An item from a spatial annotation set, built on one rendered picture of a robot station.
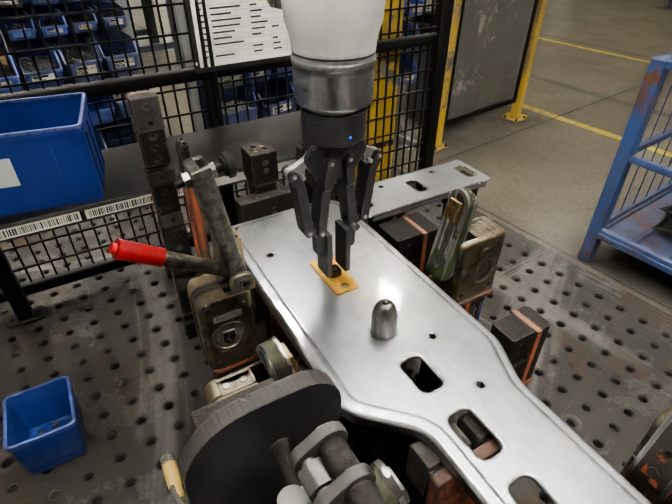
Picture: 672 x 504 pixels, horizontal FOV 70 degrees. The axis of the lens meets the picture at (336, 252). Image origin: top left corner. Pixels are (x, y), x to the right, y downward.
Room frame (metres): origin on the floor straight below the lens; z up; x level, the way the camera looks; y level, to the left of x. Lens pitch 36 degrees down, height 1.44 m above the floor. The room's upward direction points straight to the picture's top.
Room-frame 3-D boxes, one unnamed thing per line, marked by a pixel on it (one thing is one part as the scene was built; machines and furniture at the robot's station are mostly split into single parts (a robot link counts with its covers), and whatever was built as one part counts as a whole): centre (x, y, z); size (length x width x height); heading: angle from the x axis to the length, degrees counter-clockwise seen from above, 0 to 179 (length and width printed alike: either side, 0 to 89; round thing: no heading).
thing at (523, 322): (0.45, -0.24, 0.84); 0.11 x 0.08 x 0.29; 120
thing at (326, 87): (0.54, 0.00, 1.28); 0.09 x 0.09 x 0.06
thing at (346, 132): (0.54, 0.00, 1.20); 0.08 x 0.07 x 0.09; 120
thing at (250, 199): (0.77, 0.12, 0.85); 0.12 x 0.03 x 0.30; 120
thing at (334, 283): (0.54, 0.00, 1.01); 0.08 x 0.04 x 0.01; 30
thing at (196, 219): (0.55, 0.19, 0.95); 0.03 x 0.01 x 0.50; 30
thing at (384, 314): (0.43, -0.06, 1.02); 0.03 x 0.03 x 0.07
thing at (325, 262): (0.53, 0.02, 1.05); 0.03 x 0.01 x 0.07; 30
